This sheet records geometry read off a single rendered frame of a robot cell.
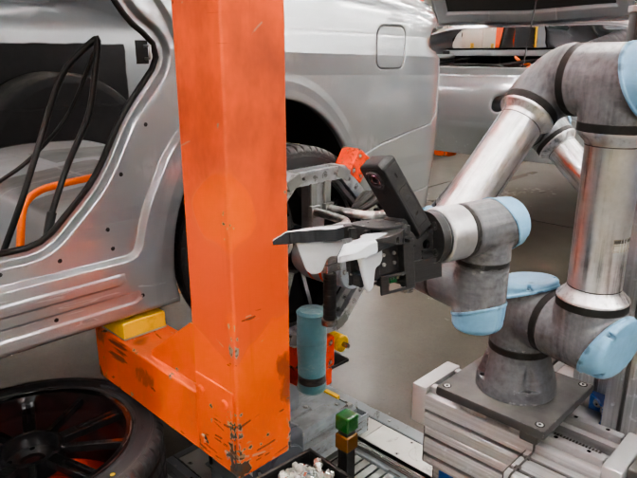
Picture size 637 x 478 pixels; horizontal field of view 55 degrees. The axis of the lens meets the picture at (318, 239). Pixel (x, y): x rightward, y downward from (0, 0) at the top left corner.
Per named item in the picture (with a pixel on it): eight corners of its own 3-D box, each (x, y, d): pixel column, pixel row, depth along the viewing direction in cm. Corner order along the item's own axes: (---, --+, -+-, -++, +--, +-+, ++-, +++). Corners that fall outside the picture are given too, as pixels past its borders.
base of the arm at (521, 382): (568, 384, 121) (574, 339, 118) (534, 415, 111) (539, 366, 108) (499, 358, 131) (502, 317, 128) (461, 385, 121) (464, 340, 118)
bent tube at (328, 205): (359, 206, 197) (360, 173, 193) (408, 216, 184) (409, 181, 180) (321, 215, 185) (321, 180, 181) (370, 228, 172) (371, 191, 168)
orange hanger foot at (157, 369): (148, 356, 196) (138, 253, 186) (252, 422, 160) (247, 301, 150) (99, 375, 184) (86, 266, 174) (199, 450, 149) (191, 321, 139)
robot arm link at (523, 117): (527, 27, 105) (367, 258, 99) (583, 26, 96) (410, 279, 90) (555, 74, 112) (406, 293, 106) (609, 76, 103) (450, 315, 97)
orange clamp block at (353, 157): (342, 180, 199) (354, 156, 200) (361, 183, 194) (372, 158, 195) (331, 170, 194) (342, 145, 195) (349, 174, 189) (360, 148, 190)
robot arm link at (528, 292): (517, 321, 126) (523, 259, 122) (573, 347, 115) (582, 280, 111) (474, 335, 120) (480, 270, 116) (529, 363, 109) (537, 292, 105)
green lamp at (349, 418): (346, 421, 143) (346, 406, 142) (358, 429, 141) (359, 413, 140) (334, 429, 141) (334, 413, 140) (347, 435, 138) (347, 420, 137)
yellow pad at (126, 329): (143, 313, 188) (141, 298, 187) (167, 326, 179) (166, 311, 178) (100, 326, 179) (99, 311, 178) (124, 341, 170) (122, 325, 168)
